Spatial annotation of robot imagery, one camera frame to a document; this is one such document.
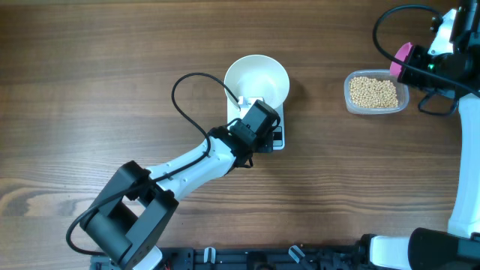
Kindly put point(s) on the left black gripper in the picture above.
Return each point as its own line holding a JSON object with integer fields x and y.
{"x": 267, "y": 143}

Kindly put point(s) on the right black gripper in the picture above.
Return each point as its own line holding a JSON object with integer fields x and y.
{"x": 417, "y": 55}

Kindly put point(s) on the pink plastic measuring scoop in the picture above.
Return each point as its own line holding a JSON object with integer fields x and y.
{"x": 395, "y": 68}

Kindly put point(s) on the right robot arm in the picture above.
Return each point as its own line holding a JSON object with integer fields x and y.
{"x": 458, "y": 246}

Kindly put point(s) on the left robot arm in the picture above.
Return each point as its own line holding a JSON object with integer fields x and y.
{"x": 129, "y": 215}

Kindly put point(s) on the white digital kitchen scale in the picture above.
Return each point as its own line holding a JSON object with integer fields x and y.
{"x": 279, "y": 133}

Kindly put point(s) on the white bowl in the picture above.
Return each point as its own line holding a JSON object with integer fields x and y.
{"x": 258, "y": 76}

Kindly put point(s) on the pile of soybeans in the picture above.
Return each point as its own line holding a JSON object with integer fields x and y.
{"x": 373, "y": 93}

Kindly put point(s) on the clear plastic container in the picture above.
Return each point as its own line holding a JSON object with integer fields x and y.
{"x": 402, "y": 93}

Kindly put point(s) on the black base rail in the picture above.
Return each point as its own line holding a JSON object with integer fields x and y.
{"x": 295, "y": 257}

